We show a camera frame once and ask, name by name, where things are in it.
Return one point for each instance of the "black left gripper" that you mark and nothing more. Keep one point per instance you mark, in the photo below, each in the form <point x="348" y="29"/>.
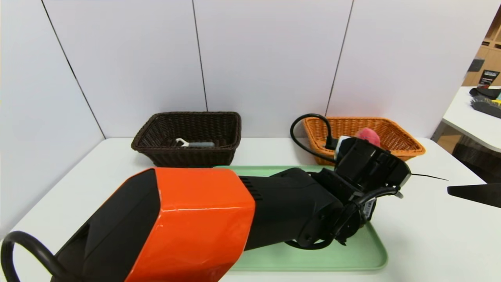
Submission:
<point x="367" y="212"/>

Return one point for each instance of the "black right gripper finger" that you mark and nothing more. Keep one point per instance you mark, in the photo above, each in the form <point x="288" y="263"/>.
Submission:
<point x="477" y="195"/>

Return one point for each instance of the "red peach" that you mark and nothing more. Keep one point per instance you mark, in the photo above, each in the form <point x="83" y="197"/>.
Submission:
<point x="370" y="135"/>

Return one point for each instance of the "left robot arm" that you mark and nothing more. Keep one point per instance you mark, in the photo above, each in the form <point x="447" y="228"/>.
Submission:
<point x="176" y="227"/>

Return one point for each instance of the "orange wicker basket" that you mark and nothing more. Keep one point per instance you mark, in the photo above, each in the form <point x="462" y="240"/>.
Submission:
<point x="399" y="137"/>

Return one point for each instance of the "dark brown wicker basket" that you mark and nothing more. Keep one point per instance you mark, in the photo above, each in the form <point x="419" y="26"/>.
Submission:
<point x="188" y="156"/>

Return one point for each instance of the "light green plastic tray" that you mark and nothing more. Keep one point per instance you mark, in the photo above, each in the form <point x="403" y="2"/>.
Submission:
<point x="352" y="258"/>

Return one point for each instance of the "white side table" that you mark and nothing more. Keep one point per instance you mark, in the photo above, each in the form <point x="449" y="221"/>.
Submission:
<point x="465" y="117"/>

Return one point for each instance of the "dark bristle brush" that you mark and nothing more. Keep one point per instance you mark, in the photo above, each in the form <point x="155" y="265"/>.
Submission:
<point x="485" y="107"/>

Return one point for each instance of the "black flat item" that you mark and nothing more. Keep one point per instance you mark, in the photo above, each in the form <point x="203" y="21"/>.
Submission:
<point x="483" y="93"/>

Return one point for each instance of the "small black sign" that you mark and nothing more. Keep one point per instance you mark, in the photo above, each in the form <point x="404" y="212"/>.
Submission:
<point x="488" y="77"/>

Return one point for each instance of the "wooden shelf unit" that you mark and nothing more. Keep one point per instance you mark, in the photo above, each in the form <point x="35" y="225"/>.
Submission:
<point x="491" y="58"/>

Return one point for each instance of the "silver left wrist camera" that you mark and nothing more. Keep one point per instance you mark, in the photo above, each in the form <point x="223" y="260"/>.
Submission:
<point x="342" y="145"/>

